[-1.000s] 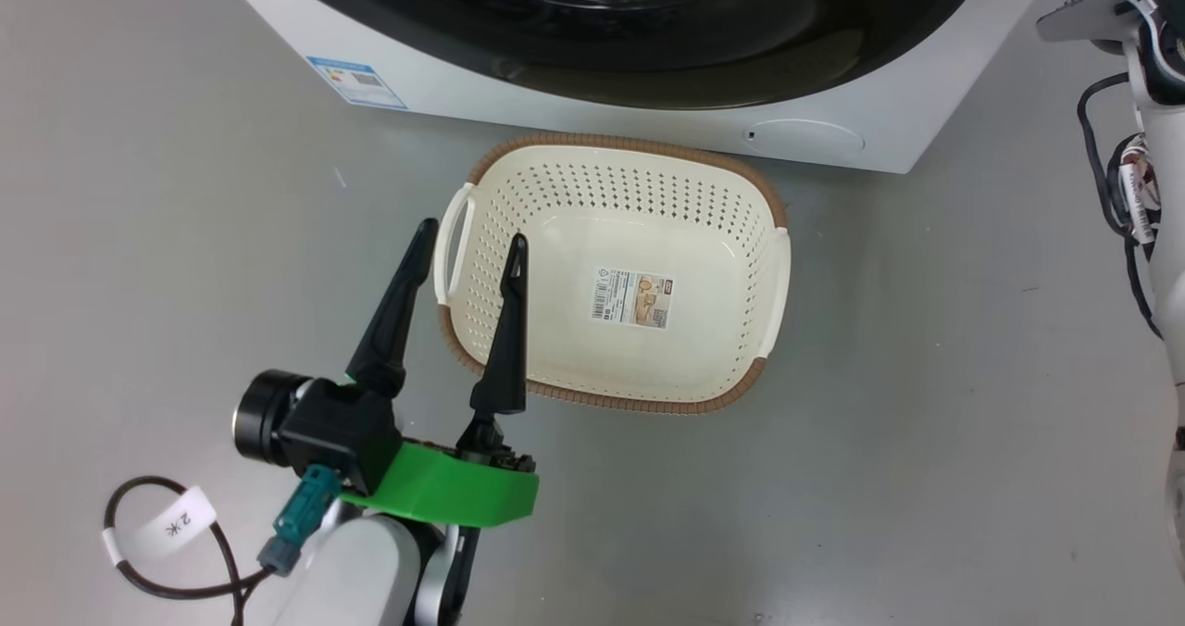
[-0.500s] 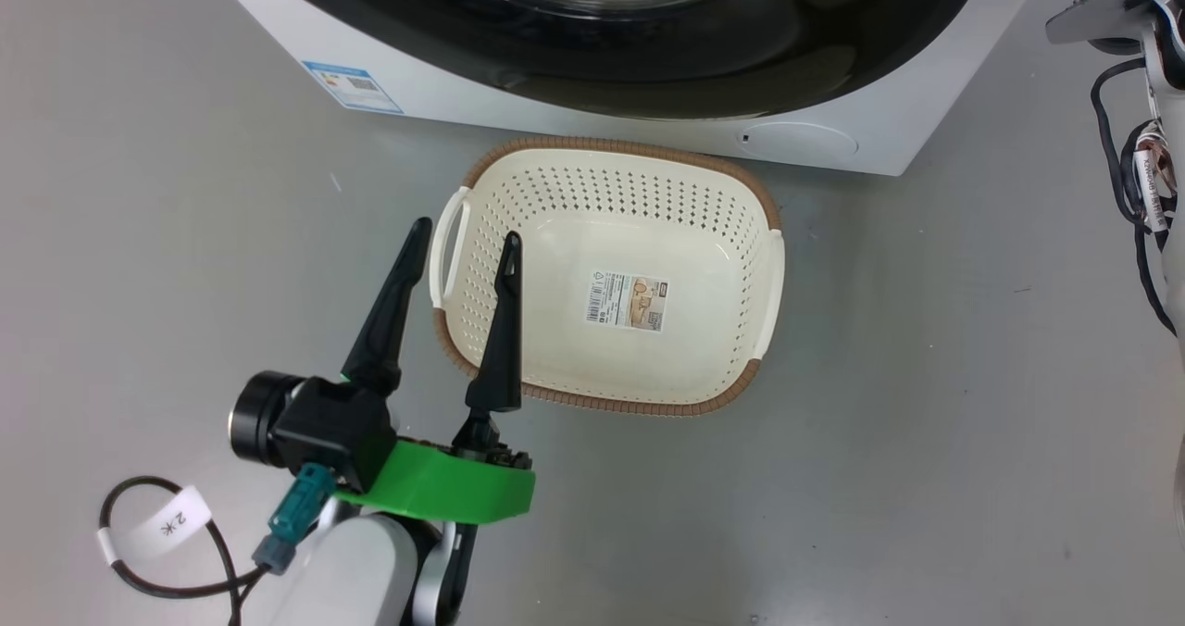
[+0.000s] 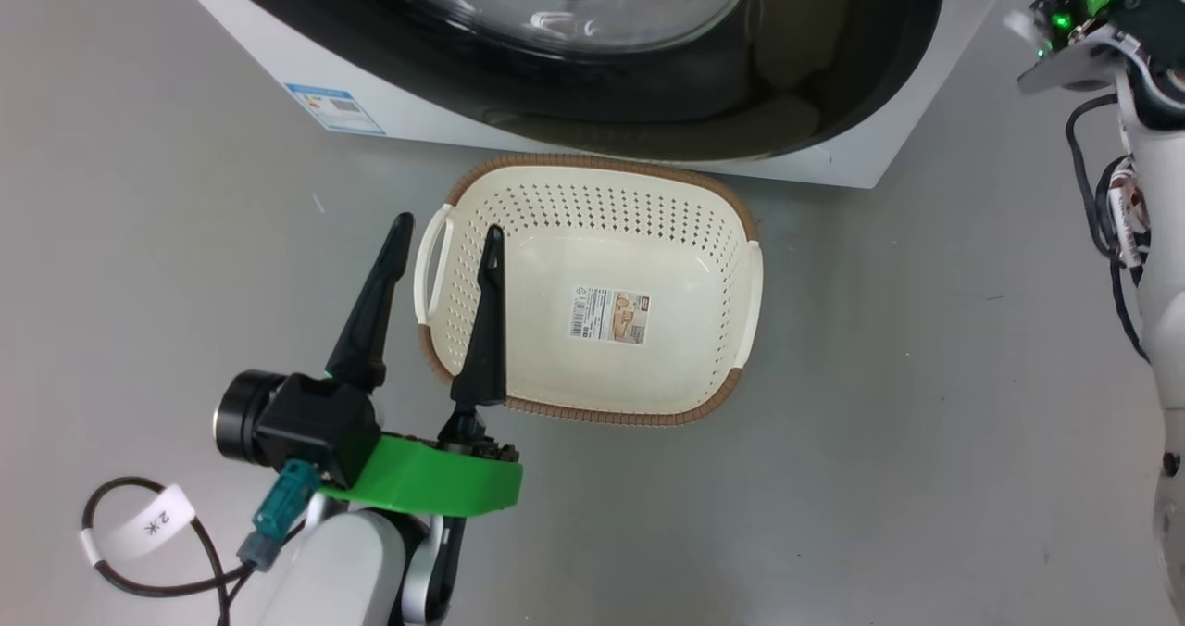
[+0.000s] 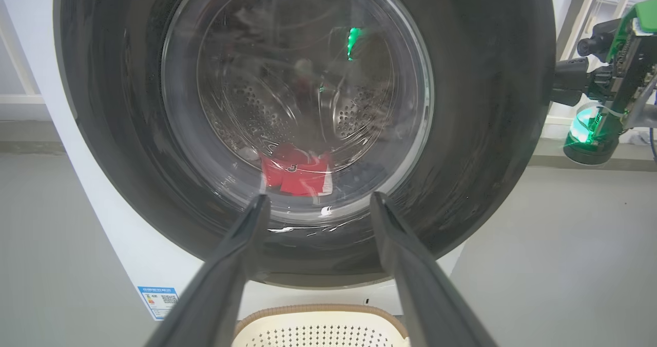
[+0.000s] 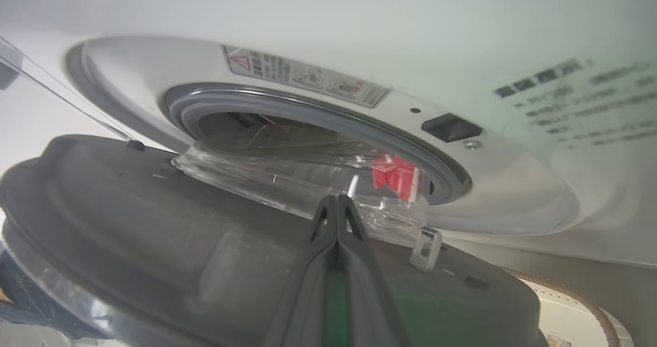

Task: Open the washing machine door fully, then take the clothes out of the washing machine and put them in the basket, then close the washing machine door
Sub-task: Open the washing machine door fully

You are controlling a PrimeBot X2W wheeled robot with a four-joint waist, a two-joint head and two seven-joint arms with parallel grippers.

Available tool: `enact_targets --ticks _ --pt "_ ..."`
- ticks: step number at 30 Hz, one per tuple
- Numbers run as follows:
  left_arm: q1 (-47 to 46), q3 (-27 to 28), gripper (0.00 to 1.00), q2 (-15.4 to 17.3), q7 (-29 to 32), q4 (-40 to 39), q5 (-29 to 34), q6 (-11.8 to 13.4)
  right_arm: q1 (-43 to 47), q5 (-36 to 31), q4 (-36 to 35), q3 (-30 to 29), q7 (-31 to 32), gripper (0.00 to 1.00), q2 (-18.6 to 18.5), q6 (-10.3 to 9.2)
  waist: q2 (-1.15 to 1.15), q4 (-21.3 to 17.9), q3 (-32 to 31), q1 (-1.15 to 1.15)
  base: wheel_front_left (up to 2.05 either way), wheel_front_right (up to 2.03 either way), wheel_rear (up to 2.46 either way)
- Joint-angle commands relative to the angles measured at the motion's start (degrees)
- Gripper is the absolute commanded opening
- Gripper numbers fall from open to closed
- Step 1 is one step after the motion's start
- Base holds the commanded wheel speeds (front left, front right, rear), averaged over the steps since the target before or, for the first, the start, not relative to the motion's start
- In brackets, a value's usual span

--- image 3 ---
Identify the cream perforated basket brown rim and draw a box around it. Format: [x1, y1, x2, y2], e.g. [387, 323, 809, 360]
[413, 153, 766, 429]

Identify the white front-load washing machine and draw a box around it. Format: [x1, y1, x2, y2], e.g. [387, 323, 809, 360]
[159, 0, 1008, 190]

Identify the white printed cable label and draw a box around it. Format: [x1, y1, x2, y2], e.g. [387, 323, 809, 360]
[1105, 156, 1153, 269]

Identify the blue energy label sticker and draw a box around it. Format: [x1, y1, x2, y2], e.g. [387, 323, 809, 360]
[285, 82, 386, 136]

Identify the left green gripper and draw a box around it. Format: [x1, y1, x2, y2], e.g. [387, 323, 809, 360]
[319, 212, 525, 519]

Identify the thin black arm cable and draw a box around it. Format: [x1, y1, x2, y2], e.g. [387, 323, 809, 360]
[1064, 93, 1154, 364]
[81, 476, 256, 626]

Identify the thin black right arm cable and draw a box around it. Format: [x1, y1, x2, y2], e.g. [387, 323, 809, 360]
[1064, 93, 1154, 364]

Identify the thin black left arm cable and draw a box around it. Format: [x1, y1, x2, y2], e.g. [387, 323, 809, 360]
[81, 476, 256, 626]

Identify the basket product label sticker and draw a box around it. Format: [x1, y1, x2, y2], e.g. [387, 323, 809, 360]
[568, 284, 653, 347]

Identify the white cable tag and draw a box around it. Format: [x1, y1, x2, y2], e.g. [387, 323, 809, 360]
[81, 483, 198, 563]

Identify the left teal cable connector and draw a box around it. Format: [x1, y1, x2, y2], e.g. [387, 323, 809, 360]
[237, 459, 323, 572]

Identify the black round glass washer door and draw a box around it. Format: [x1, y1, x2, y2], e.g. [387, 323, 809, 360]
[197, 0, 947, 162]

